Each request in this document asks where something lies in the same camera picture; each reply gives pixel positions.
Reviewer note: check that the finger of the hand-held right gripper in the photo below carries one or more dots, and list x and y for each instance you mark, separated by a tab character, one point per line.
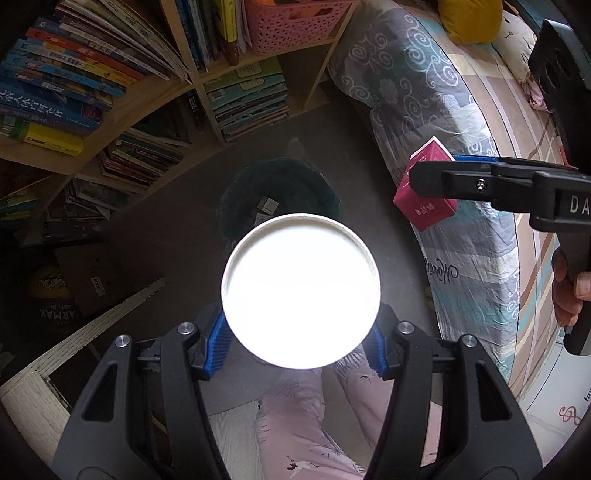
461	182
475	158

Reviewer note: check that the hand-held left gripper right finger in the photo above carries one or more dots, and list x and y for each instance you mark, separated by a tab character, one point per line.
376	356

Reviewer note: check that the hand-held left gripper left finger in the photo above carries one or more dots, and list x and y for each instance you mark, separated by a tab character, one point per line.
216	344

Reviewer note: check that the pink cardboard carton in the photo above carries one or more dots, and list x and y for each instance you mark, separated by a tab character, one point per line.
425	212

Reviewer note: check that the dark round waste bin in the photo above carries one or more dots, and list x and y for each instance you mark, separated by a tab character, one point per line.
281	182

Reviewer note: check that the person's right hand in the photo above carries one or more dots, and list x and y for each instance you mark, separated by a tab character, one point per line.
564	288

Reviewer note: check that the bed with patterned quilt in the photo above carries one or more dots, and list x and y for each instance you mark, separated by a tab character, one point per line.
466	106

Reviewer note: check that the white ribbed cloth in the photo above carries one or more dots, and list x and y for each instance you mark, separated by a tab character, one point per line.
235	443

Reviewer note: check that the pink printed pajama pants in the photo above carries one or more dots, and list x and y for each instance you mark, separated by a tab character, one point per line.
304	429

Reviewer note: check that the white printed pillow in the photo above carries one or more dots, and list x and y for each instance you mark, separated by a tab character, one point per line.
517	50

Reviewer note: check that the grey paper scrap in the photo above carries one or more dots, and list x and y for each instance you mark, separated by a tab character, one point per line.
262	218
268	203

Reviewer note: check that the yellow pillow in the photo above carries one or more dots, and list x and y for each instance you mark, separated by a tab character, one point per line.
468	18

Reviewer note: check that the brown cardboard box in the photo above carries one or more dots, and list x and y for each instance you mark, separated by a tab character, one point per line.
90	279

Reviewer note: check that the dark basketball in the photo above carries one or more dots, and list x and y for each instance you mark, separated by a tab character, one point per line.
51	304

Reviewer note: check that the pale wooden desk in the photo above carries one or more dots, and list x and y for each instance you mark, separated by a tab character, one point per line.
32	397

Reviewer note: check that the pile of grey papers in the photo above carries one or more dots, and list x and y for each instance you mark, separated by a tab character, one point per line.
87	201

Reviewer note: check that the stack of thin magazines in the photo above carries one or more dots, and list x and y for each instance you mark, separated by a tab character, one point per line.
138	159

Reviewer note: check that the pink plastic basket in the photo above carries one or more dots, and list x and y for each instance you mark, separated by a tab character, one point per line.
295	25

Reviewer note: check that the stack of teal booklets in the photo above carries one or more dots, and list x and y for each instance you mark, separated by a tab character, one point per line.
249	106

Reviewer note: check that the wooden bookshelf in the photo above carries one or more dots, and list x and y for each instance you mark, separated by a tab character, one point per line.
152	98

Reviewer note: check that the row of upright books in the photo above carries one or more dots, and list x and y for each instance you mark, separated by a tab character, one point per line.
207	27

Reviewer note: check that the stack of colourful books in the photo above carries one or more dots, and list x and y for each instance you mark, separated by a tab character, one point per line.
69	78

